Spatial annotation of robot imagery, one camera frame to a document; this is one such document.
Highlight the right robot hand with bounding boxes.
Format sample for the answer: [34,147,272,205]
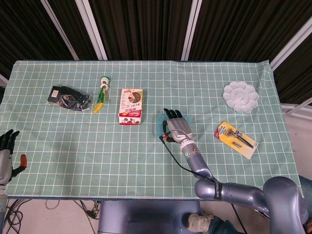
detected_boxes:
[162,108,194,144]

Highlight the green checked tablecloth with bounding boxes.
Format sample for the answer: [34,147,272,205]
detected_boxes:
[0,59,305,199]

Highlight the razor in yellow blister pack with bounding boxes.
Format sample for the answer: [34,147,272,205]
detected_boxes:
[214,121,259,160]

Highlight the white flower paint palette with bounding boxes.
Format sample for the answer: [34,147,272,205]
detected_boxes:
[223,81,259,113]

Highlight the black floor cables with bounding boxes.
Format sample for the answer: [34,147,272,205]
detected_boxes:
[4,198,32,234]

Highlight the blue container lid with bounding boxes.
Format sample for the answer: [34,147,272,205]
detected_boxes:
[156,113,192,137]

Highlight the floor cable with plug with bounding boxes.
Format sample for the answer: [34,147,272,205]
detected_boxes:
[73,199,102,220]

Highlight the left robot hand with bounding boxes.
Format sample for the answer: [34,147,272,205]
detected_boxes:
[0,129,28,186]

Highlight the green yellow feather toy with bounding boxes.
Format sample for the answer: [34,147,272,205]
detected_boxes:
[92,76,111,115]

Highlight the white aluminium frame bar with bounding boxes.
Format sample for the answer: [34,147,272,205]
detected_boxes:
[280,97,312,119]

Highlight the white aluminium frame post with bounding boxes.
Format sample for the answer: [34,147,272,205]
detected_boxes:
[270,17,312,71]
[75,0,108,61]
[180,0,203,61]
[40,0,80,61]

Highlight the red white biscuit box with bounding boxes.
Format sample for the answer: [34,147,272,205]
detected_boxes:
[118,88,144,126]

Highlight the black curtain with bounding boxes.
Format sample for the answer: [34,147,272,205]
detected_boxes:
[0,0,312,105]

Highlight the beige sneaker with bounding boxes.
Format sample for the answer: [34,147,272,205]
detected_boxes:
[186,211,215,234]

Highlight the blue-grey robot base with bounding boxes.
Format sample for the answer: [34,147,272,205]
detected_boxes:
[97,199,203,234]

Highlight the black item in plastic bag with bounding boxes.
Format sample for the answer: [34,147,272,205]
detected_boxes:
[46,84,95,113]

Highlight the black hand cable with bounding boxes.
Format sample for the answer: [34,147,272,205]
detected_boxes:
[158,131,247,234]

